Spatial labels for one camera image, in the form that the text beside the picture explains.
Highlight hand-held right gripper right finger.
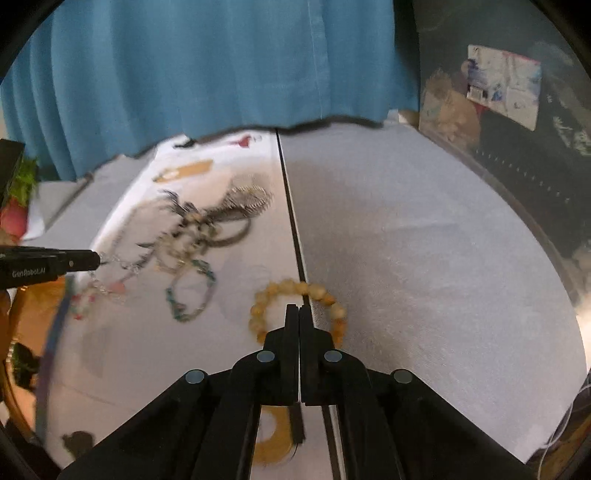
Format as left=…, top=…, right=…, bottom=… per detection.
left=300, top=306, right=539, bottom=480

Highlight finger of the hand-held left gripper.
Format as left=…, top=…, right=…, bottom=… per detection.
left=0, top=246, right=101, bottom=291

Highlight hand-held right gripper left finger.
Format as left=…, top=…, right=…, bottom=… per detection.
left=58, top=304, right=301, bottom=480

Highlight wooden tray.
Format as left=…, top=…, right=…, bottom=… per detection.
left=0, top=276, right=70, bottom=444

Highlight yellow bead bracelet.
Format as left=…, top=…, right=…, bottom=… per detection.
left=249, top=278, right=348, bottom=348

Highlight chain necklaces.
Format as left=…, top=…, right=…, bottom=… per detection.
left=95, top=188, right=220, bottom=280

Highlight white paper sheet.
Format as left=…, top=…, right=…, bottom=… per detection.
left=22, top=213, right=49, bottom=241

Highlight red plant pot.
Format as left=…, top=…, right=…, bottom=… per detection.
left=0, top=202, right=29, bottom=240

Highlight green plant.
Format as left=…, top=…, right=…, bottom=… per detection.
left=6, top=158, right=41, bottom=209

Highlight white printed mat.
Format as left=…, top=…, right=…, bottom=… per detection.
left=44, top=130, right=306, bottom=469

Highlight silver coil bangle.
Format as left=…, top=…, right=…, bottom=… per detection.
left=225, top=184, right=274, bottom=217

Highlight blue curtain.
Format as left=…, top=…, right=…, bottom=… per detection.
left=0, top=0, right=422, bottom=184

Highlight brown plush toy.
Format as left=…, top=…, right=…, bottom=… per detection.
left=421, top=68, right=482, bottom=149

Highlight printed card packet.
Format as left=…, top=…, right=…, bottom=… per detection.
left=465, top=44, right=543, bottom=132

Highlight pink bead bracelet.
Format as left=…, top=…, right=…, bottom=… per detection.
left=68, top=276, right=129, bottom=321

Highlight turquoise bead bracelet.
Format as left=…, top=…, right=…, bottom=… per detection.
left=165, top=258, right=218, bottom=324

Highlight dark ring bangle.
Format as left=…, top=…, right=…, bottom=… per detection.
left=202, top=209, right=253, bottom=248

